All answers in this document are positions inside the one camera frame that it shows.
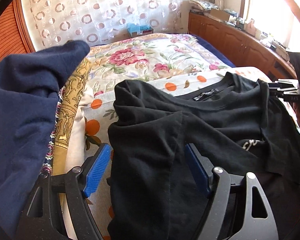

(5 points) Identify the circle-patterned sheer curtain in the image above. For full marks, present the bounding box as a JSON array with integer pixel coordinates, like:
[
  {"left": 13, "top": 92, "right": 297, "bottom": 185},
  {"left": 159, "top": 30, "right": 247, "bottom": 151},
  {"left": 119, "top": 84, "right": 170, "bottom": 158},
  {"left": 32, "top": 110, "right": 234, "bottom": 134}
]
[{"left": 20, "top": 0, "right": 190, "bottom": 53}]

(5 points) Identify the orange-fruit print sheet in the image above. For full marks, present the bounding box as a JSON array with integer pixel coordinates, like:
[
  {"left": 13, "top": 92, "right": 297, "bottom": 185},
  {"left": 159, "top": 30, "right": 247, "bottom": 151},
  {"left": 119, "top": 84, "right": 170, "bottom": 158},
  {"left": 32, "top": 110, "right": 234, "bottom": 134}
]
[{"left": 84, "top": 66, "right": 273, "bottom": 240}]

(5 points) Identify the long wooden cabinet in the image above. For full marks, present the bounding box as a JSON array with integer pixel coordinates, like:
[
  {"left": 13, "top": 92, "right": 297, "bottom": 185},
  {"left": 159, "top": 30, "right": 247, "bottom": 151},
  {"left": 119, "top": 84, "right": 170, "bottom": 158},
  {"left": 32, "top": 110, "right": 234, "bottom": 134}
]
[{"left": 187, "top": 11, "right": 298, "bottom": 80}]

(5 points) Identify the black t-shirt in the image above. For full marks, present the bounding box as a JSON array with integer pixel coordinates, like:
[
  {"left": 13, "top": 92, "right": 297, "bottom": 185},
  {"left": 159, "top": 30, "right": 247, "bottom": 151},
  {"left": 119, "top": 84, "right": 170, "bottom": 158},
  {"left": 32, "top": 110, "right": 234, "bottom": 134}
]
[{"left": 107, "top": 71, "right": 300, "bottom": 240}]

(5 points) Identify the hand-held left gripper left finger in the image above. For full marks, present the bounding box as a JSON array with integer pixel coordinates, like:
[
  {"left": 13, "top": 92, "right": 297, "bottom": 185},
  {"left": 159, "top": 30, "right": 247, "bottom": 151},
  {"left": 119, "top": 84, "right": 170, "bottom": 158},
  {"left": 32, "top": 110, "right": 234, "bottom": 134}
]
[{"left": 19, "top": 142, "right": 113, "bottom": 240}]

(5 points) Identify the folded patterned cloth stack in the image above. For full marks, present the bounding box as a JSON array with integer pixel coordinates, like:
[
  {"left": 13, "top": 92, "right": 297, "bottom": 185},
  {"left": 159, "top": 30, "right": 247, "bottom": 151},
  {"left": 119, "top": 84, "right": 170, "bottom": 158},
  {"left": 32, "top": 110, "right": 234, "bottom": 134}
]
[{"left": 189, "top": 0, "right": 219, "bottom": 11}]

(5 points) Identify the gold patterned cloth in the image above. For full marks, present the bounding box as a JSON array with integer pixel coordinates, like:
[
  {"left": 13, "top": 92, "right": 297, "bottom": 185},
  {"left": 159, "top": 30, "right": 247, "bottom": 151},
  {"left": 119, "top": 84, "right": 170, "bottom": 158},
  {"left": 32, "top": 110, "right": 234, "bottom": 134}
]
[{"left": 41, "top": 59, "right": 93, "bottom": 178}]

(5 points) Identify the dark blue blanket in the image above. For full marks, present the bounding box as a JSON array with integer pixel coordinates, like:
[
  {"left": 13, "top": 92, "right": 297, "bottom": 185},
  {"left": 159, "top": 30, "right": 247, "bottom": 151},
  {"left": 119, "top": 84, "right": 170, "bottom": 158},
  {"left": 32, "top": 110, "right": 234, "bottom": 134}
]
[{"left": 190, "top": 34, "right": 237, "bottom": 68}]

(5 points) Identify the window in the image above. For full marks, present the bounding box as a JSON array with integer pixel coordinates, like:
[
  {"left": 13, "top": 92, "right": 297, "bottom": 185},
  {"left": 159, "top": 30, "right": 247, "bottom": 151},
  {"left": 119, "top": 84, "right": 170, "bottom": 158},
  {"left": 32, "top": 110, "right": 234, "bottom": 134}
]
[{"left": 241, "top": 0, "right": 300, "bottom": 55}]

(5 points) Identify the cardboard box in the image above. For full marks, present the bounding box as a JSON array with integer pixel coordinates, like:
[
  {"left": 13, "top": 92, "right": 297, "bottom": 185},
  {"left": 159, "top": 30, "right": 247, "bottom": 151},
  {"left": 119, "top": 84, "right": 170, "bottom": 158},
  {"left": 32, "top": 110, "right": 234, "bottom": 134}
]
[{"left": 209, "top": 7, "right": 237, "bottom": 22}]

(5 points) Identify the cream white cloth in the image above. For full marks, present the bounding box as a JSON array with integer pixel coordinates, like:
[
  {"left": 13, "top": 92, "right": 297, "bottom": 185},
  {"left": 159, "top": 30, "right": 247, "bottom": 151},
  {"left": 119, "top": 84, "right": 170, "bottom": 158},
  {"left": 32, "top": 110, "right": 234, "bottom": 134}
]
[{"left": 65, "top": 87, "right": 94, "bottom": 178}]

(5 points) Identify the navy blue garment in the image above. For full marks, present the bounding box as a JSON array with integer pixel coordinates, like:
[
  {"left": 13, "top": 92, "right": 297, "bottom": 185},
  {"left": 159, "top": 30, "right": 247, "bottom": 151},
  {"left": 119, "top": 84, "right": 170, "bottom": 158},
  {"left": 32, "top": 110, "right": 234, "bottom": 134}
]
[{"left": 0, "top": 40, "right": 90, "bottom": 233}]

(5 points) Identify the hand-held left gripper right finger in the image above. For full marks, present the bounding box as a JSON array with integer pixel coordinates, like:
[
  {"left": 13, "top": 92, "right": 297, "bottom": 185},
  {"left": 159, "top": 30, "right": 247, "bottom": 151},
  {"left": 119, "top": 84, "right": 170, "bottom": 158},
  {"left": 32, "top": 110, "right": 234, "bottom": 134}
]
[{"left": 184, "top": 143, "right": 280, "bottom": 240}]

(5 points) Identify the floral bedsheet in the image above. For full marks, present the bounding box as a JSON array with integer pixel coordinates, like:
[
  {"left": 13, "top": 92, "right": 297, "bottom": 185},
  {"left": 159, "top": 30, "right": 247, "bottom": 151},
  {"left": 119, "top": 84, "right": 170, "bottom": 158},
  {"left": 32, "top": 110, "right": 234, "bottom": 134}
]
[{"left": 86, "top": 32, "right": 232, "bottom": 84}]

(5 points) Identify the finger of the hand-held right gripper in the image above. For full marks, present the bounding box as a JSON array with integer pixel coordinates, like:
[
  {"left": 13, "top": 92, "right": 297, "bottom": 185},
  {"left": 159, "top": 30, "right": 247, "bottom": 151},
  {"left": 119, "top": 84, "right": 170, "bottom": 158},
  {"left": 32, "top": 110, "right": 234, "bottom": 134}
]
[
  {"left": 275, "top": 79, "right": 298, "bottom": 87},
  {"left": 268, "top": 83, "right": 300, "bottom": 102}
]

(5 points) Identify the pale pink bottle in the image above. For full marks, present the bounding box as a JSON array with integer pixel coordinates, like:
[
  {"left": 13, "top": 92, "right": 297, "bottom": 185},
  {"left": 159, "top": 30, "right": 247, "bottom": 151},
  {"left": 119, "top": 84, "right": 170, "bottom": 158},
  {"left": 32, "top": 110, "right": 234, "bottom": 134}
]
[{"left": 245, "top": 19, "right": 256, "bottom": 35}]

